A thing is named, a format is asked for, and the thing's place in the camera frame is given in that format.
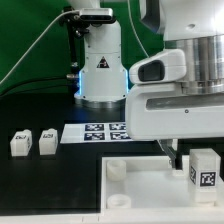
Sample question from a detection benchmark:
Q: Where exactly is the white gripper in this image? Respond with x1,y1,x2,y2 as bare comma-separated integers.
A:
125,83,224,170

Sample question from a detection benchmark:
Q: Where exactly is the white square tabletop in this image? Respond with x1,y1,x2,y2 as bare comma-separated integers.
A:
101,156,224,219

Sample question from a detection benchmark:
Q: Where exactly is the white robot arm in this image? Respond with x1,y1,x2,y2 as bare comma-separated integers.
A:
68,0,224,144

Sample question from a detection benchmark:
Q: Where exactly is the white sheet with markers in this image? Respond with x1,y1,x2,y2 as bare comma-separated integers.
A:
60,122,131,144

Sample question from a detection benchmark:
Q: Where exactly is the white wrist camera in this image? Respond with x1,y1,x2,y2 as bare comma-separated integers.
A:
129,49,187,84

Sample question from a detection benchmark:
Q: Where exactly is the black cable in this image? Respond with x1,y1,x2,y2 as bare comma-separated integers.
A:
0,77,76,98

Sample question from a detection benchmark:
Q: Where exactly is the black camera on stand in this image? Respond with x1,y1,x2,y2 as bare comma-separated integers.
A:
79,8,113,22

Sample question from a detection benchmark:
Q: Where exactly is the grey cable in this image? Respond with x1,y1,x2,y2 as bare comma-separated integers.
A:
0,9,81,86

